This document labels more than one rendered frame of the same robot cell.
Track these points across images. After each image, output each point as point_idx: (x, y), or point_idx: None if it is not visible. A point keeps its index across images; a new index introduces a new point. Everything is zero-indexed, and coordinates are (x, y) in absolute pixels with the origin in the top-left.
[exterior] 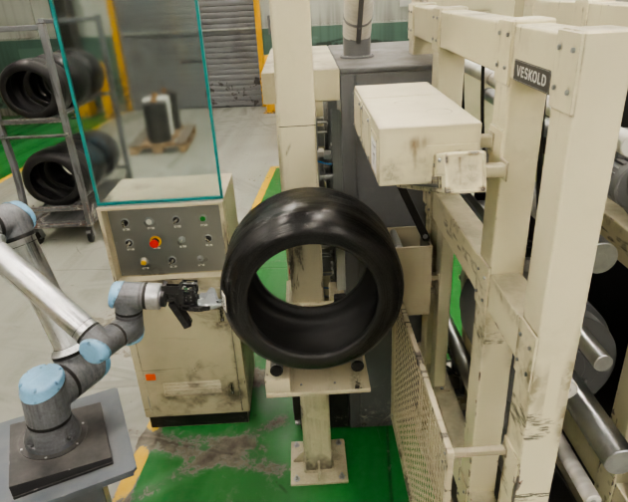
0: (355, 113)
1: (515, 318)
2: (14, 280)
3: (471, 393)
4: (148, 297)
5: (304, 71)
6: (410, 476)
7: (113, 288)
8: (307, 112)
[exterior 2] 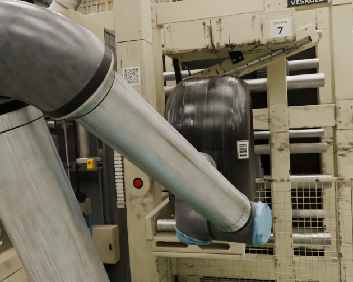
0: (173, 39)
1: (327, 107)
2: (171, 134)
3: (279, 193)
4: (213, 161)
5: (148, 2)
6: None
7: None
8: (151, 33)
